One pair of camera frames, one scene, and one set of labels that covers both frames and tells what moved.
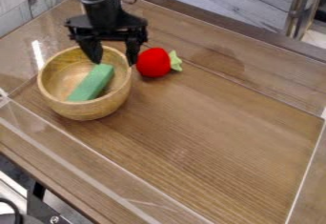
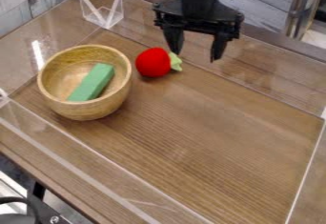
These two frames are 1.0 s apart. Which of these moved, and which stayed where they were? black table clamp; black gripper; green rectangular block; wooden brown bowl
Moved: black gripper
Stayed: black table clamp; wooden brown bowl; green rectangular block
